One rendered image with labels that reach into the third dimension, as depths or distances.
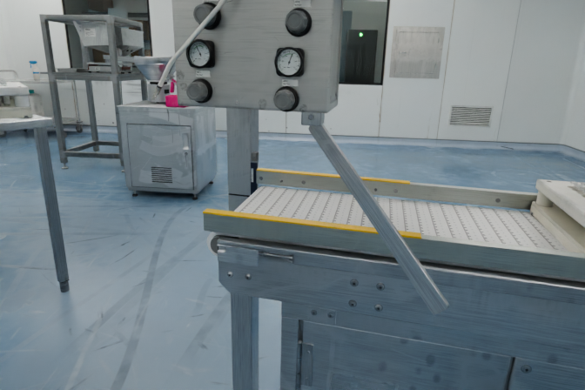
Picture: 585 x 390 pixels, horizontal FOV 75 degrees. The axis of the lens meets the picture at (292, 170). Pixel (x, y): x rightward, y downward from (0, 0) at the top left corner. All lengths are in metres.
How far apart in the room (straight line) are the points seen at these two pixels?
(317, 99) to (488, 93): 5.66
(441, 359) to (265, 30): 0.60
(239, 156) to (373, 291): 0.45
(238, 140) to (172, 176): 2.36
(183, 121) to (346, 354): 2.56
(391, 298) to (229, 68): 0.41
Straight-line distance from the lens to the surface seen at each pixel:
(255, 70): 0.52
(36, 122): 1.95
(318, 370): 0.80
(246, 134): 0.88
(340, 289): 0.63
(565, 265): 0.64
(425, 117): 5.89
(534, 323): 0.68
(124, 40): 4.20
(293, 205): 0.76
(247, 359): 1.17
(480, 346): 0.74
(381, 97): 5.75
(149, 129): 3.21
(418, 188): 0.84
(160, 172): 3.26
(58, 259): 2.16
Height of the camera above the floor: 1.10
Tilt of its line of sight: 16 degrees down
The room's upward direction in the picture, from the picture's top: 1 degrees clockwise
